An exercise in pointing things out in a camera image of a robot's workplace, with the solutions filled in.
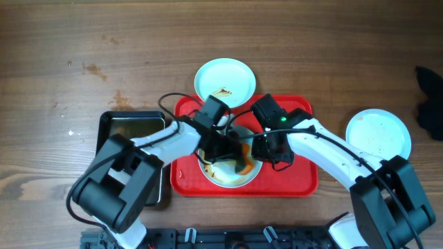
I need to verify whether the light blue plate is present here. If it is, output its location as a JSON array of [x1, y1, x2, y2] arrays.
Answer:
[[194, 58, 256, 109], [199, 138, 263, 188], [345, 109, 412, 160]]

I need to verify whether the green orange sponge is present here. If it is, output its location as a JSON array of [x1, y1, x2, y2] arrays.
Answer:
[[235, 143, 254, 175]]

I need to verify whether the light blue top plate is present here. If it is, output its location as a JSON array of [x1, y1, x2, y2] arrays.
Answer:
[[194, 58, 256, 109]]

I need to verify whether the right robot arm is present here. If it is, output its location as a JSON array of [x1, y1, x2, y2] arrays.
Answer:
[[251, 94, 436, 248]]

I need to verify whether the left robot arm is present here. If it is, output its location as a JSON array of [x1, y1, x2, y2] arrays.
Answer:
[[66, 96, 242, 248]]

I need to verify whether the red plastic tray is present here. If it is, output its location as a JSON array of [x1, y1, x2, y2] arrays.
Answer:
[[170, 95, 318, 198]]

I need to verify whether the black water tray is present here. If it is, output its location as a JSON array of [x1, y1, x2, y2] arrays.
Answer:
[[96, 111, 170, 208]]

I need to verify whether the black cloth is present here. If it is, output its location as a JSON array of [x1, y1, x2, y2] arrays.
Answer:
[[415, 66, 442, 141]]

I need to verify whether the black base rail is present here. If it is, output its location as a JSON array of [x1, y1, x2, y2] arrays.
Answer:
[[80, 225, 333, 249]]

